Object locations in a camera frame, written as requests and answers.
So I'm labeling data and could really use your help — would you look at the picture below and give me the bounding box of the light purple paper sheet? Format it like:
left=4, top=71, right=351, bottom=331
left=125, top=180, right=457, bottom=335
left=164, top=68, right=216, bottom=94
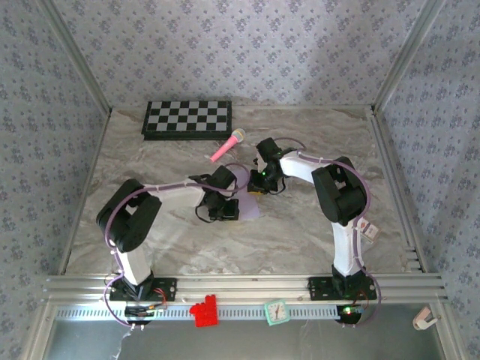
left=229, top=166, right=262, bottom=222

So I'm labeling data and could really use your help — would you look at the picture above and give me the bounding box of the pink toy microphone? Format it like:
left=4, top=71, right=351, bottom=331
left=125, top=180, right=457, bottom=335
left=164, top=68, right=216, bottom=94
left=209, top=127, right=247, bottom=164

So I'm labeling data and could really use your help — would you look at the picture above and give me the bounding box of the black white chessboard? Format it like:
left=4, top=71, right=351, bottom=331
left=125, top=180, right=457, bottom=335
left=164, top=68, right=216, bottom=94
left=140, top=100, right=233, bottom=142

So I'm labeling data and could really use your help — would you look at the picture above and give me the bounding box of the red toy brick block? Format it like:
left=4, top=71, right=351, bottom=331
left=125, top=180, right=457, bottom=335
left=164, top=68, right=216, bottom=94
left=189, top=295, right=219, bottom=329

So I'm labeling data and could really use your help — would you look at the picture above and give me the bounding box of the white red label tag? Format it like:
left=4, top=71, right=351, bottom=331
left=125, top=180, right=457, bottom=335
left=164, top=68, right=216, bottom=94
left=358, top=219, right=380, bottom=245

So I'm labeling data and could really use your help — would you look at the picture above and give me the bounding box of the green toy clock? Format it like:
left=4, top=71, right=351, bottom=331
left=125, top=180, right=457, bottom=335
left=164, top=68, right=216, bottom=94
left=263, top=298, right=290, bottom=326

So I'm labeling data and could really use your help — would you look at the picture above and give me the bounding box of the small electronics board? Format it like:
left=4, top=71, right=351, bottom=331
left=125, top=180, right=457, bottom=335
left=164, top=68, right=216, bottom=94
left=124, top=304, right=155, bottom=326
left=335, top=304, right=367, bottom=326

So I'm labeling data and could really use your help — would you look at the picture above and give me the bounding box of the white torn tape strip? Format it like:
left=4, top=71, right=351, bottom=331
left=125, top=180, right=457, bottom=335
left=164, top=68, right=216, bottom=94
left=111, top=329, right=133, bottom=360

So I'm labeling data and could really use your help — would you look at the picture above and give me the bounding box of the beige plastic hook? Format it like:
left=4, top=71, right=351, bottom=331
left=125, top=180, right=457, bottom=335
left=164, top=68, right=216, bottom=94
left=412, top=306, right=440, bottom=331

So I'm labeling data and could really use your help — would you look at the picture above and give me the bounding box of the long aluminium mounting rail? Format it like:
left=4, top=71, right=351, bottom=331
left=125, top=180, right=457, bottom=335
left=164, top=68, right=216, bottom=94
left=41, top=273, right=449, bottom=304

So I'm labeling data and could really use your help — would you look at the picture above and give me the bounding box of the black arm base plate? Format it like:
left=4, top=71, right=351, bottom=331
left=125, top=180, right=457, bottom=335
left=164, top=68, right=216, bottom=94
left=109, top=277, right=178, bottom=302
left=307, top=276, right=377, bottom=302

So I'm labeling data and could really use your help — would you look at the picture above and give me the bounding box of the grey slotted cable duct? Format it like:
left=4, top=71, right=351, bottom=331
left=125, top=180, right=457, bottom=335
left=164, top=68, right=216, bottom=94
left=55, top=304, right=361, bottom=322

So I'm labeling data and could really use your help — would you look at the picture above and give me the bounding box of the aluminium side rail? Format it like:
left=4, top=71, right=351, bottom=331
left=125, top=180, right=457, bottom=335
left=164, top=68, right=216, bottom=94
left=369, top=106, right=428, bottom=273
left=58, top=108, right=113, bottom=275

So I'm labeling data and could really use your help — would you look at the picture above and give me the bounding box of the grey metal base plate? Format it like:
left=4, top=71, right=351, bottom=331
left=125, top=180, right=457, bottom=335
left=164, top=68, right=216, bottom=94
left=40, top=303, right=451, bottom=360

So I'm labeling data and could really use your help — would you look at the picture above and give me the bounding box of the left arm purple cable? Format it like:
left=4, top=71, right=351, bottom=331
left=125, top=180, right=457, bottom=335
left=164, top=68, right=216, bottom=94
left=103, top=162, right=251, bottom=330

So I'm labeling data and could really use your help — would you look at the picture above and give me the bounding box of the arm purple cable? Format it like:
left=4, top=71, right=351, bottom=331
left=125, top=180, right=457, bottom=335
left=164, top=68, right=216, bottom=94
left=272, top=136, right=383, bottom=330
left=103, top=162, right=251, bottom=330

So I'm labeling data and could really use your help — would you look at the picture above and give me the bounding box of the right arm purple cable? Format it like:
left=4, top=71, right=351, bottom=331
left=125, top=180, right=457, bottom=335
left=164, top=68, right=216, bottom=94
left=272, top=136, right=383, bottom=330

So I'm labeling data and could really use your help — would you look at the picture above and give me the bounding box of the aluminium frame post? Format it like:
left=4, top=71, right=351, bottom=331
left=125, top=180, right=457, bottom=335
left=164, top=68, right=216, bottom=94
left=370, top=0, right=449, bottom=113
left=37, top=0, right=113, bottom=113

